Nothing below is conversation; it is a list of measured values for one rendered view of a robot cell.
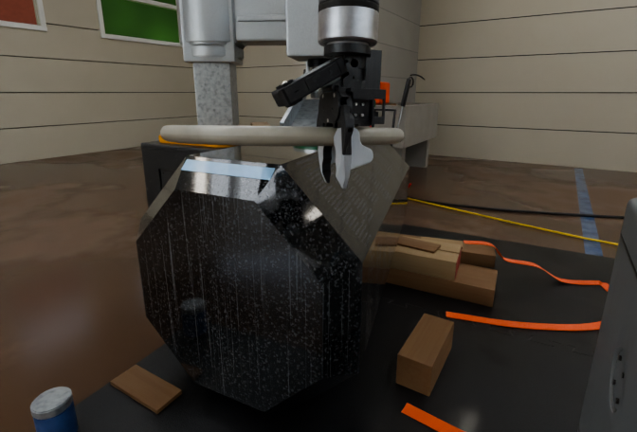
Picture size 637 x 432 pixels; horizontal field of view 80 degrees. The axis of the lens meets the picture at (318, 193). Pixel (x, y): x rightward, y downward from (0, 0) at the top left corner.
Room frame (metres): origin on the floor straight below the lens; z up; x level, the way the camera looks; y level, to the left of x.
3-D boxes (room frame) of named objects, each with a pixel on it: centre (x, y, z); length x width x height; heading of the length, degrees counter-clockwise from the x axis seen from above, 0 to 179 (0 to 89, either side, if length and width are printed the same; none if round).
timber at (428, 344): (1.21, -0.40, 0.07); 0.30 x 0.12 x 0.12; 147
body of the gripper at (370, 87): (0.61, -0.05, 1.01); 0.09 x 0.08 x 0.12; 114
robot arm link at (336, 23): (0.62, -0.04, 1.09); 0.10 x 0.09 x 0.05; 24
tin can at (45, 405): (0.90, 0.77, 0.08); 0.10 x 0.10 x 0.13
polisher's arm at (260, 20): (2.14, 0.36, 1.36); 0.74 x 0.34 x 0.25; 85
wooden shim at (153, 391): (1.08, 0.59, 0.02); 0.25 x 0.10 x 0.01; 60
